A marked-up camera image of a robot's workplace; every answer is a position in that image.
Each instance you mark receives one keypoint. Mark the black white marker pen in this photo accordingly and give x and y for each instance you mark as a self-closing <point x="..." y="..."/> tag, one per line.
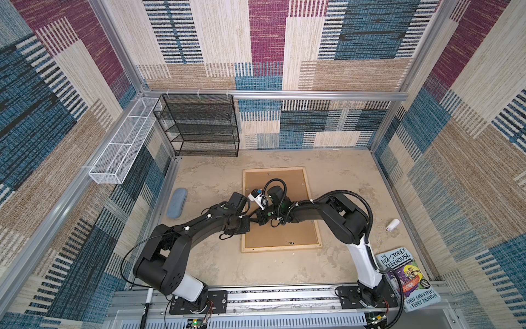
<point x="145" y="312"/>

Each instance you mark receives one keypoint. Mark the blue grey glasses case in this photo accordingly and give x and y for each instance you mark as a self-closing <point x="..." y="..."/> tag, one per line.
<point x="177" y="202"/>

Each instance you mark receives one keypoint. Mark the brown frame backing board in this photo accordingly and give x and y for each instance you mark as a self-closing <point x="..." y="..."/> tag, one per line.
<point x="296" y="234"/>

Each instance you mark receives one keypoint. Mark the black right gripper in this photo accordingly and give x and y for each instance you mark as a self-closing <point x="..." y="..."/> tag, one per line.
<point x="261" y="218"/>

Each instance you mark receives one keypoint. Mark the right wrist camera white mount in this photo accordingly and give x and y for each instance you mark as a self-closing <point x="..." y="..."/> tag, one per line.
<point x="258" y="197"/>

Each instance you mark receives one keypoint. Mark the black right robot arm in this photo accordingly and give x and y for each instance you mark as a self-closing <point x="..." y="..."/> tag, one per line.
<point x="348" y="216"/>

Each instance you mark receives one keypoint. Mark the light wooden picture frame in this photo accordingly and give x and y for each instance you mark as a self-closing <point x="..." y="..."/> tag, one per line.
<point x="283" y="248"/>

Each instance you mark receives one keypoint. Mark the colourful treehouse book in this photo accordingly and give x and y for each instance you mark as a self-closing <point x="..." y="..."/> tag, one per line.
<point x="418" y="292"/>

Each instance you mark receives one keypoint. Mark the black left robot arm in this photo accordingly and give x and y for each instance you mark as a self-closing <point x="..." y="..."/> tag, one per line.
<point x="163" y="261"/>

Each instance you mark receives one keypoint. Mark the small white cylinder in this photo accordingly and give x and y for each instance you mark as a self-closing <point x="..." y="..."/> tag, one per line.
<point x="393" y="225"/>

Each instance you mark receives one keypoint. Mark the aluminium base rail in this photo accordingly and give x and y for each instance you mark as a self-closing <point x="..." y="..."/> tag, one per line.
<point x="286" y="306"/>

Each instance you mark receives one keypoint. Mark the black wire mesh shelf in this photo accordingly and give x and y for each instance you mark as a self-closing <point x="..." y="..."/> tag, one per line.
<point x="199" y="125"/>

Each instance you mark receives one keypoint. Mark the white wire mesh basket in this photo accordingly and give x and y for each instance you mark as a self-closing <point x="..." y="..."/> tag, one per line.
<point x="120" y="154"/>

